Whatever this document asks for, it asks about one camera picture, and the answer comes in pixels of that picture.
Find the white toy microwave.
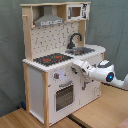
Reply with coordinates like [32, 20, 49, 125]
[67, 4, 88, 21]

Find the black toy faucet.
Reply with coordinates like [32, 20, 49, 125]
[67, 33, 82, 49]

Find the wooden toy kitchen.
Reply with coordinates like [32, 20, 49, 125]
[22, 2, 105, 127]

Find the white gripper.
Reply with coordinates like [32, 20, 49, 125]
[71, 60, 93, 77]

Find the white cupboard door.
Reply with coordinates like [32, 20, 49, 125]
[78, 55, 103, 105]

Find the grey range hood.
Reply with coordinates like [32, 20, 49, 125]
[35, 5, 64, 27]

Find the grey toy sink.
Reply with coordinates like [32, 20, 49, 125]
[65, 47, 95, 56]

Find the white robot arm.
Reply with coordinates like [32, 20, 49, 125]
[72, 60, 128, 91]

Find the left red stove knob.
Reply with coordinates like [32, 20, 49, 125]
[54, 73, 60, 79]

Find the white oven door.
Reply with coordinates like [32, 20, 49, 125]
[48, 78, 81, 126]

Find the black toy stovetop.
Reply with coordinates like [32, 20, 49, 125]
[34, 53, 70, 66]

